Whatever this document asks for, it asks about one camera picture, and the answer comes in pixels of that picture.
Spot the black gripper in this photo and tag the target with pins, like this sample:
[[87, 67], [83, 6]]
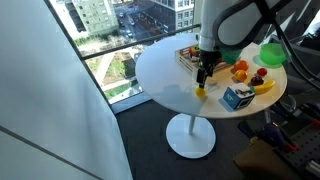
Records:
[[209, 58]]

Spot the yellow toy banana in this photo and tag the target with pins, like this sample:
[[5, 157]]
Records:
[[265, 88]]

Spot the large printed toy cube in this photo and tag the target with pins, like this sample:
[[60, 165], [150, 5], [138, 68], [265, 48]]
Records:
[[237, 96]]

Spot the black perforated equipment board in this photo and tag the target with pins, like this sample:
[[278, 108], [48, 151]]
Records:
[[305, 146]]

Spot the yellow orange toy peach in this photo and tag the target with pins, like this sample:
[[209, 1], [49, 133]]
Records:
[[240, 76]]

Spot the brown cardboard box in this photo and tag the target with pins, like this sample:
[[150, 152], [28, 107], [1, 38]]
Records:
[[263, 161]]

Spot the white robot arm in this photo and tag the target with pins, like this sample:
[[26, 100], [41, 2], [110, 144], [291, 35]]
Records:
[[230, 20]]

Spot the white table pedestal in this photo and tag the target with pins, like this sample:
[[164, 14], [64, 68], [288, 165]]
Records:
[[190, 136]]

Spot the toy orange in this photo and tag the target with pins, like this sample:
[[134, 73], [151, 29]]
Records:
[[241, 65]]

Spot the blue red clamp tool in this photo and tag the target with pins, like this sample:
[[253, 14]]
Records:
[[276, 135]]

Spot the yellow ball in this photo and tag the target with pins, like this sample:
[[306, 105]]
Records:
[[200, 92]]

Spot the colorful toy cube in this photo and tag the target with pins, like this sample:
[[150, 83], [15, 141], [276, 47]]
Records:
[[194, 51]]

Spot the dark red toy plum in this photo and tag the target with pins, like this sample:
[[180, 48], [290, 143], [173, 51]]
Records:
[[257, 81]]

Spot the green plastic bowl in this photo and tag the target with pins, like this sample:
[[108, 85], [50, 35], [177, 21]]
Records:
[[271, 53]]

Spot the red toy strawberry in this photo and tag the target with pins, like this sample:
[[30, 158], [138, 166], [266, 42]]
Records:
[[262, 72]]

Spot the wooden tray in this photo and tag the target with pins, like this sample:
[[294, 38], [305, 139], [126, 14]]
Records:
[[186, 61]]

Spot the grey office chair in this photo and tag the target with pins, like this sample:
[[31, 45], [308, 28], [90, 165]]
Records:
[[300, 78]]

